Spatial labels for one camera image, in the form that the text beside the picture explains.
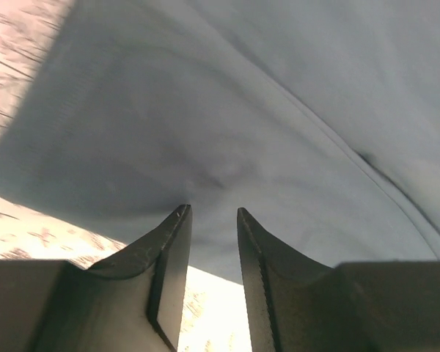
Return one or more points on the dark blue-grey t-shirt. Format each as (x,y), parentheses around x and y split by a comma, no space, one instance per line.
(322,118)

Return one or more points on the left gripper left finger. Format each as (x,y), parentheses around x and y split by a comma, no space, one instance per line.
(129,301)

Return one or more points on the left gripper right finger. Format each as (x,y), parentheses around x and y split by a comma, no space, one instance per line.
(297,304)

